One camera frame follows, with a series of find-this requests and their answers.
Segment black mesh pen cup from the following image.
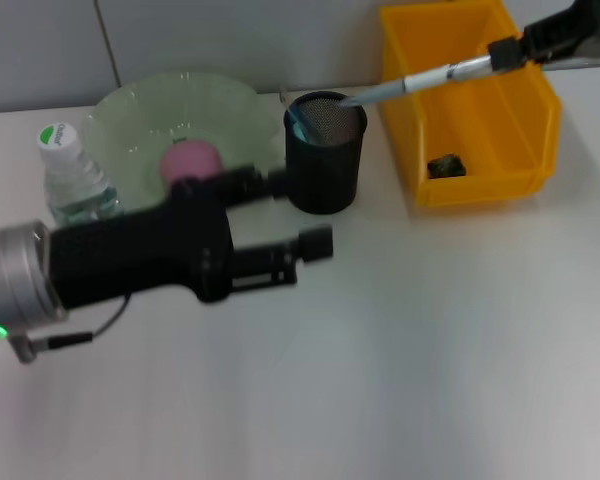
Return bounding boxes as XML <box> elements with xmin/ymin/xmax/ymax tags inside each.
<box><xmin>283</xmin><ymin>91</ymin><xmax>370</xmax><ymax>216</ymax></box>

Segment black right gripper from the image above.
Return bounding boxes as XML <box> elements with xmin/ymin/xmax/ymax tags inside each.
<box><xmin>487</xmin><ymin>0</ymin><xmax>600</xmax><ymax>74</ymax></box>

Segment clear green-label water bottle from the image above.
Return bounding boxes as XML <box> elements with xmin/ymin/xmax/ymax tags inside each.
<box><xmin>35</xmin><ymin>122</ymin><xmax>126</xmax><ymax>229</ymax></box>

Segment left arm grey cable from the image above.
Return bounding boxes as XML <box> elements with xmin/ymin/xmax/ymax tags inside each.
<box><xmin>7</xmin><ymin>294</ymin><xmax>132</xmax><ymax>365</ymax></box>

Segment pink peach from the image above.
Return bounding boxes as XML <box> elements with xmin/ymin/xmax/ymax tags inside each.
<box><xmin>159</xmin><ymin>139</ymin><xmax>225</xmax><ymax>189</ymax></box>

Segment yellow plastic storage bin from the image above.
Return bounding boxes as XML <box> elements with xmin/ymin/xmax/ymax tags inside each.
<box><xmin>378</xmin><ymin>0</ymin><xmax>564</xmax><ymax>209</ymax></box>

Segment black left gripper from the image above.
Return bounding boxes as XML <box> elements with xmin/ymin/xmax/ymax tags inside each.
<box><xmin>48</xmin><ymin>163</ymin><xmax>289</xmax><ymax>310</ymax></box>

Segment blue plastic scissors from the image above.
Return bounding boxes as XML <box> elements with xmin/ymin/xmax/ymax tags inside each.
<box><xmin>288</xmin><ymin>104</ymin><xmax>314</xmax><ymax>146</ymax></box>

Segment green plastic wrapper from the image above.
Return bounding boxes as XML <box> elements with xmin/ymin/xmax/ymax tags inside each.
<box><xmin>427</xmin><ymin>153</ymin><xmax>467</xmax><ymax>179</ymax></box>

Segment green glass fruit bowl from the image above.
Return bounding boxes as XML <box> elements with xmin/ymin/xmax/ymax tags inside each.
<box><xmin>82</xmin><ymin>69</ymin><xmax>284</xmax><ymax>214</ymax></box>

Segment grey pen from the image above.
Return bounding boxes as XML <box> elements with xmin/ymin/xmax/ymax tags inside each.
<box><xmin>338</xmin><ymin>52</ymin><xmax>496</xmax><ymax>109</ymax></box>

